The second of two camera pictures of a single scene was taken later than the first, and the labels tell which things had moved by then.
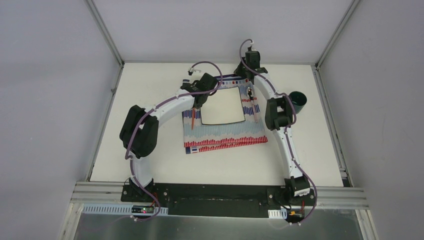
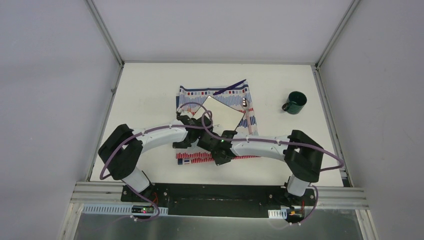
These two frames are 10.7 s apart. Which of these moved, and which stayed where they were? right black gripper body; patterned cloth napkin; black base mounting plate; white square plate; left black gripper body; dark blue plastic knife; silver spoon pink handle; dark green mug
Moved: silver spoon pink handle; patterned cloth napkin; right black gripper body; dark blue plastic knife; left black gripper body; white square plate
Stayed: black base mounting plate; dark green mug
